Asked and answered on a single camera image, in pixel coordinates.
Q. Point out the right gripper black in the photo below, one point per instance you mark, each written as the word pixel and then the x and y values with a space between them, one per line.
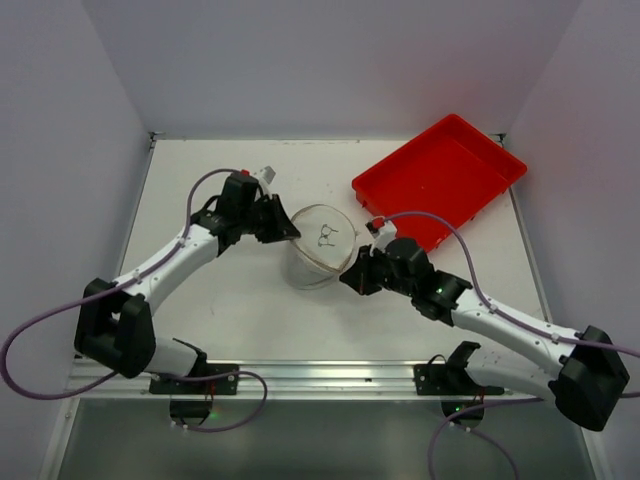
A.
pixel 367 272

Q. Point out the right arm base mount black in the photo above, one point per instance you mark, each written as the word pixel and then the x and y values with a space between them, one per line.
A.
pixel 446 377

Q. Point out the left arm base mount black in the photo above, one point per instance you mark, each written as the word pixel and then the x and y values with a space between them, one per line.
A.
pixel 192 402

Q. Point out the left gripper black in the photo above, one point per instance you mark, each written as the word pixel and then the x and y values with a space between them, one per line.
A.
pixel 267 218

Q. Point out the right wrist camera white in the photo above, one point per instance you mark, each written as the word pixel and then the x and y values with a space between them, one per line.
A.
pixel 383 232

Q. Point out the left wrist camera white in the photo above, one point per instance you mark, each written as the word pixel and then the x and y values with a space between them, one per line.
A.
pixel 265 176

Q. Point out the aluminium mounting rail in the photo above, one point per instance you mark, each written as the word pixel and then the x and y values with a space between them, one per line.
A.
pixel 351 380

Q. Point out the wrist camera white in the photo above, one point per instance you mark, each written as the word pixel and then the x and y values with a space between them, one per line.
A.
pixel 383 232
pixel 265 176

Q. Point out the white mesh laundry bag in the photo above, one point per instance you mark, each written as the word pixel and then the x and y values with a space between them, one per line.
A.
pixel 326 248

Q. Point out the red plastic tray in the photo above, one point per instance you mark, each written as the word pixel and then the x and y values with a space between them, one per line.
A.
pixel 451 170

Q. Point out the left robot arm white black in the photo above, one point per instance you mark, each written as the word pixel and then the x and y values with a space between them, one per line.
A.
pixel 116 321

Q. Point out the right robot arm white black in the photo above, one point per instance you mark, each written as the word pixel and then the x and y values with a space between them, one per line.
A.
pixel 579 371

